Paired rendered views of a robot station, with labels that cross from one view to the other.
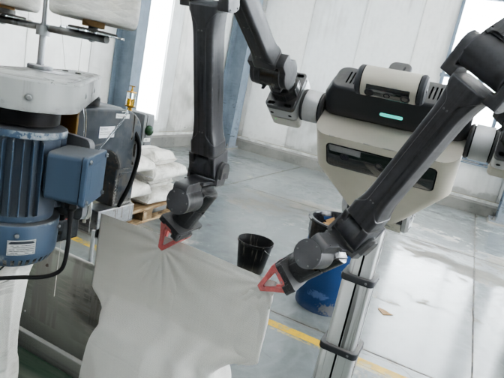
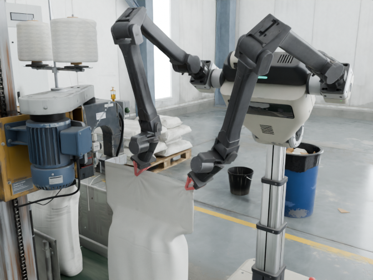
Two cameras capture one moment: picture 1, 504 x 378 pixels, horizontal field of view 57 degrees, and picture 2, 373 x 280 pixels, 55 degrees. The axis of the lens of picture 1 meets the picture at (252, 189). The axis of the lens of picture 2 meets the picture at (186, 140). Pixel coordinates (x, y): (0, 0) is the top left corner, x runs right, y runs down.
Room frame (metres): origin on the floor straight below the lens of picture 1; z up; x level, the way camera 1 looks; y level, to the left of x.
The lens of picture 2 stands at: (-0.33, -0.34, 1.58)
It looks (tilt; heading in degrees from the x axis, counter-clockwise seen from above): 14 degrees down; 12
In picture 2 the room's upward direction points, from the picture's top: straight up
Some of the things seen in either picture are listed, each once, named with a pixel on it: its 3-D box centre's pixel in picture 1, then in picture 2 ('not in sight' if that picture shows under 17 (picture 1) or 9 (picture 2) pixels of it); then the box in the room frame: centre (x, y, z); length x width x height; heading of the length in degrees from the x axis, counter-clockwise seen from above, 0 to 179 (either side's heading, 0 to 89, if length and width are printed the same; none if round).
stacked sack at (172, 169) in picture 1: (154, 168); (167, 131); (4.52, 0.99, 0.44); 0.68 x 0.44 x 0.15; 157
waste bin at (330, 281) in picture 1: (331, 262); (295, 179); (3.19, -0.67, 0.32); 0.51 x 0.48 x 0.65; 157
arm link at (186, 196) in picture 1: (196, 184); (144, 136); (0.99, 0.12, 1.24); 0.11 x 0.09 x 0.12; 156
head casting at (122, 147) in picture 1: (67, 144); (84, 125); (1.25, 0.52, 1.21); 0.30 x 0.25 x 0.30; 67
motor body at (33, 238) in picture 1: (16, 190); (51, 153); (0.80, 0.42, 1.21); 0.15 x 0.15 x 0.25
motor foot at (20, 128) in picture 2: not in sight; (27, 134); (0.80, 0.51, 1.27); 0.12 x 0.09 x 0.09; 157
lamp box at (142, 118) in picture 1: (137, 127); (121, 109); (1.34, 0.36, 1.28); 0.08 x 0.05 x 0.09; 67
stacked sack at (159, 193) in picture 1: (152, 191); (169, 147); (4.52, 0.98, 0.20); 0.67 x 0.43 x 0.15; 157
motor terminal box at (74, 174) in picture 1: (76, 180); (76, 143); (0.81, 0.31, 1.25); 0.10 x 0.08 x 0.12; 2
